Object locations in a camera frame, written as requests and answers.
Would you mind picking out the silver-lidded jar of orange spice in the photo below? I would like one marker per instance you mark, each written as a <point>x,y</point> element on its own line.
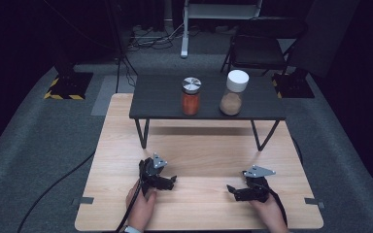
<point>191,100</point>

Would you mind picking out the grey tape strip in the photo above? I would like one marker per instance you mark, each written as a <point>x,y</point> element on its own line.
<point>84,200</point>
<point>314,202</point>

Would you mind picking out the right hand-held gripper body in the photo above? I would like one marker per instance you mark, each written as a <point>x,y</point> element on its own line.
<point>259,191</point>

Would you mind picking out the white-lidded jar of brown powder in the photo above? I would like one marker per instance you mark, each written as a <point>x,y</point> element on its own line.
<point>233,93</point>

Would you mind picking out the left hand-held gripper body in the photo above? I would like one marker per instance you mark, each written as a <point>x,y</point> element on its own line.
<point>150,178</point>

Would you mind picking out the grey panel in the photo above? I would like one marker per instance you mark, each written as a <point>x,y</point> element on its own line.
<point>323,35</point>

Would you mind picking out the black folding chair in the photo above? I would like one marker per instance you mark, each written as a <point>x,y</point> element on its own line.
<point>257,48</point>

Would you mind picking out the dark grey shelf with legs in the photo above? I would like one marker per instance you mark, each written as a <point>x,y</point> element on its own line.
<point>162,97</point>

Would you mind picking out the white metal stand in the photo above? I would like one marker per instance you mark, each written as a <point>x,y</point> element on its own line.
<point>207,11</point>

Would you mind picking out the black base with yellow stripes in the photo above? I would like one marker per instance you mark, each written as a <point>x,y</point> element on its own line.
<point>296,85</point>
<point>69,85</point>

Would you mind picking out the wristwatch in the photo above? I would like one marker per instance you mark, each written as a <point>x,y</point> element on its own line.
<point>132,229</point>

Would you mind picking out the person's right hand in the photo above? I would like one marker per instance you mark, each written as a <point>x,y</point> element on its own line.
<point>270,215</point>

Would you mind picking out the person's left hand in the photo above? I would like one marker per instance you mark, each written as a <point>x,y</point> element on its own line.
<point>142,210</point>

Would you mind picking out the black tripod stand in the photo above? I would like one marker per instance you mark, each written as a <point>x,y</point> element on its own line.
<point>119,48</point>

